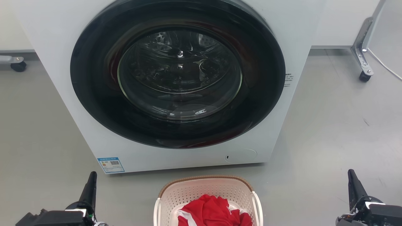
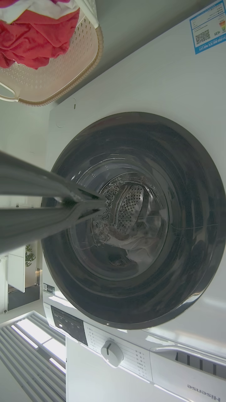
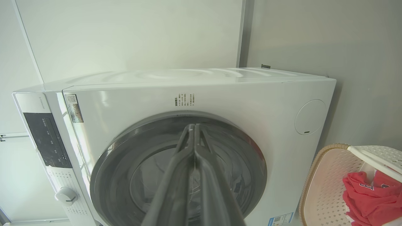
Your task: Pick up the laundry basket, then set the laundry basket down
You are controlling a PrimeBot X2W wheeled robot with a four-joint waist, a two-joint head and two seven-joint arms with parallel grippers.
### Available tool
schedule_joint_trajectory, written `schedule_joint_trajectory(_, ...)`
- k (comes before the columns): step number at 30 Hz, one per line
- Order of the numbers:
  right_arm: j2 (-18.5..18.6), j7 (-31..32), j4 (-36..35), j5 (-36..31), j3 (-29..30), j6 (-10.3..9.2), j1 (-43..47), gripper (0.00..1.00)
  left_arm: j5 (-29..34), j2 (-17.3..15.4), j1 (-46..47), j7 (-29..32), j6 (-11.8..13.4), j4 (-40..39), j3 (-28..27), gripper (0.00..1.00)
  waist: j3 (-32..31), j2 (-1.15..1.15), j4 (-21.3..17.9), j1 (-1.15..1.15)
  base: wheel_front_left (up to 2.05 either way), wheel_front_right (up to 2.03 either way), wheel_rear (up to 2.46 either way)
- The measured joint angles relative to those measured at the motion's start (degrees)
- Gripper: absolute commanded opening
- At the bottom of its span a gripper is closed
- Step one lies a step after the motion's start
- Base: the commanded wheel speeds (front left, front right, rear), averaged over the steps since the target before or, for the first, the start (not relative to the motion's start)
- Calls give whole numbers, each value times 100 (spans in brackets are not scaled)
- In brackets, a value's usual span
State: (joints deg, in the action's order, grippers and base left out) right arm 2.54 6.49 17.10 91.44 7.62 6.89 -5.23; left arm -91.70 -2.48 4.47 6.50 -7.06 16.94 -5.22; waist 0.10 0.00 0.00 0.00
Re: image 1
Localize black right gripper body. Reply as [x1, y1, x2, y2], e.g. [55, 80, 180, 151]
[350, 195, 387, 226]

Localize white perforated laundry basket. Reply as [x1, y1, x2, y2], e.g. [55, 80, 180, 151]
[154, 175, 263, 226]

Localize red and white garment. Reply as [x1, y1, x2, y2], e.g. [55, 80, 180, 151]
[177, 194, 253, 226]

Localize white front-loading washing machine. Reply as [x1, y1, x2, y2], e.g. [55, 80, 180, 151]
[11, 0, 325, 174]

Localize round black washer door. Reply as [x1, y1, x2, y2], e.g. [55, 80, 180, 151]
[70, 0, 286, 149]

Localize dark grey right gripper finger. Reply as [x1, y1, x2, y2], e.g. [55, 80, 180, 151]
[347, 169, 368, 211]

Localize thin white cable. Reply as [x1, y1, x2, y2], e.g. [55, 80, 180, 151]
[367, 47, 402, 81]

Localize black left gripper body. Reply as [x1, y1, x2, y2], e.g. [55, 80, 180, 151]
[64, 201, 96, 226]

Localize white back panel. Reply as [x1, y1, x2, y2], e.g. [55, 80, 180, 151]
[311, 0, 381, 49]

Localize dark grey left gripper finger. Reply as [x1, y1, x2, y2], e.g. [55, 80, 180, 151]
[78, 171, 97, 211]

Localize blue energy label sticker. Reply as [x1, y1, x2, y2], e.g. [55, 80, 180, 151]
[97, 157, 125, 174]

